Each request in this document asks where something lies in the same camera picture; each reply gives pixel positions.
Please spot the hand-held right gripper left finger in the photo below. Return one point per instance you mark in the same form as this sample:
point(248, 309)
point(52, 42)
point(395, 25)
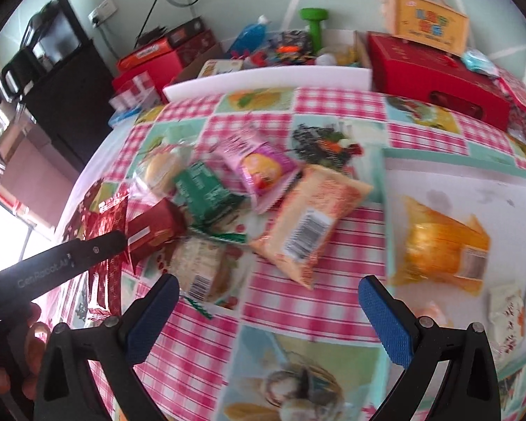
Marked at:
point(155, 315)

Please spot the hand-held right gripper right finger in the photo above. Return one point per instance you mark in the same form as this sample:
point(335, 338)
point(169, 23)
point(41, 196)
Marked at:
point(385, 320)

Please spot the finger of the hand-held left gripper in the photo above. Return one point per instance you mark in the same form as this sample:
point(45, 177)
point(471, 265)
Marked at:
point(107, 245)

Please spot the shiny dark red snack packet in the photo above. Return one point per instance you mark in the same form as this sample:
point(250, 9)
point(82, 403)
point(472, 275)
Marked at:
point(98, 210)

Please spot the long red patterned snack packet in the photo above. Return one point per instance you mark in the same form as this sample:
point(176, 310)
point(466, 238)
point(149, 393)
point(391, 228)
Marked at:
point(107, 285)

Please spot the clear yellow bun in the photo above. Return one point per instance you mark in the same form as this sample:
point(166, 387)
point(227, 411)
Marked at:
point(434, 311)

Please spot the small red snack box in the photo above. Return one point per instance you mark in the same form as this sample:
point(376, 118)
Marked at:
point(155, 223)

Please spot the clear bread packet cherry print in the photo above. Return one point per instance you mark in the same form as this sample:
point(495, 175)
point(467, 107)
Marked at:
point(201, 267)

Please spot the clear bun orange label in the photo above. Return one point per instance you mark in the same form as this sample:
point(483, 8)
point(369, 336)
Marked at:
point(158, 171)

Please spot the orange transparent snack packet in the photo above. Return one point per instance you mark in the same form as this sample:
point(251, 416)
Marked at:
point(438, 245)

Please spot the white green snack packet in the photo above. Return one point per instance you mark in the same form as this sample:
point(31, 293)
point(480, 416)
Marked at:
point(506, 315)

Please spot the peach snack packet with barcode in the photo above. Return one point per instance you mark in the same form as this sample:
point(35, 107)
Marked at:
point(315, 210)

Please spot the shallow teal cardboard tray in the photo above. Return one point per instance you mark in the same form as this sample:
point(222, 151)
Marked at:
point(421, 184)

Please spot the pink snack packet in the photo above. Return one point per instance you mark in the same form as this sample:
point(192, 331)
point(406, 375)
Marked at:
point(258, 169)

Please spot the person's left hand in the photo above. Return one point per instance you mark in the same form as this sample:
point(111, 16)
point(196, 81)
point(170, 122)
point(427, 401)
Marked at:
point(30, 346)

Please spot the cartoon printed white cloth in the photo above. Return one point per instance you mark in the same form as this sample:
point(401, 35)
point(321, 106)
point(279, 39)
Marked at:
point(96, 158)

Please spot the brown wooden cabinet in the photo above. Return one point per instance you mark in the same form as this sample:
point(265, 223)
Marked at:
point(30, 175)

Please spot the light blue tissue pack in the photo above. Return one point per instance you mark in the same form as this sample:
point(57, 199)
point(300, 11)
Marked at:
point(122, 116)

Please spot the black cabinet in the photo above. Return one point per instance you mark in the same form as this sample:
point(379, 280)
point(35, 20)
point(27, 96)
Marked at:
point(65, 109)

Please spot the small red white checked box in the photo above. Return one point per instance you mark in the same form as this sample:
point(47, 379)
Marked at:
point(133, 90)

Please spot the plain red box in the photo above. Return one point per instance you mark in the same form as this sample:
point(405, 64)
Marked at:
point(158, 70)

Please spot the brown cardboard box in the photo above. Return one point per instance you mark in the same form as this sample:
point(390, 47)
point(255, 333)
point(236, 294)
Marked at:
point(186, 72)

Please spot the flat orange box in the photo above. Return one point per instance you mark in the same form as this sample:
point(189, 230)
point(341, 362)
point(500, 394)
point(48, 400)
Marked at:
point(144, 52)

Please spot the white yellow card box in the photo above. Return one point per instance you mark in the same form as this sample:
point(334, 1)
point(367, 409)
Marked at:
point(219, 68)

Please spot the black kitchen appliance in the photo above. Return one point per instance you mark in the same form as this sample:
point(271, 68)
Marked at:
point(48, 39)

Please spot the dark red box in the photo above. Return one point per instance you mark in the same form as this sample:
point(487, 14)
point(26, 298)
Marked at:
point(193, 37)

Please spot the white foam board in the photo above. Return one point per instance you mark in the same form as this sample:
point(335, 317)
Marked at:
point(267, 81)

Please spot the large red gift box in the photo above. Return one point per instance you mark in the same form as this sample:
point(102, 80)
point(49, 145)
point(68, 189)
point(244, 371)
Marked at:
point(421, 74)

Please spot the blue bottle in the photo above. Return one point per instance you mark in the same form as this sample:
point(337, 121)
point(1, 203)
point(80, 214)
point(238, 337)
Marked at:
point(250, 37)

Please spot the red patterned box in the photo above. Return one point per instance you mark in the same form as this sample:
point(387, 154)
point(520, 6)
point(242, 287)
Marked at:
point(524, 101)

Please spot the colourful toy pile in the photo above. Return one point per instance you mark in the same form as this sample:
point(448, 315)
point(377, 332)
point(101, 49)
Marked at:
point(289, 46)

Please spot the light blue packet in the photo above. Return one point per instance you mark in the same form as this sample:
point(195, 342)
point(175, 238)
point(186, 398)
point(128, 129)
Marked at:
point(477, 61)

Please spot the green dumbbell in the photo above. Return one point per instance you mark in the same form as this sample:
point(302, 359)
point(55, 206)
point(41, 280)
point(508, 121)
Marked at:
point(314, 26)

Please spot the white wall socket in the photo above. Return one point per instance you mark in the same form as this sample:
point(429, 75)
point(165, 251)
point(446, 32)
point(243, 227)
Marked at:
point(101, 11)

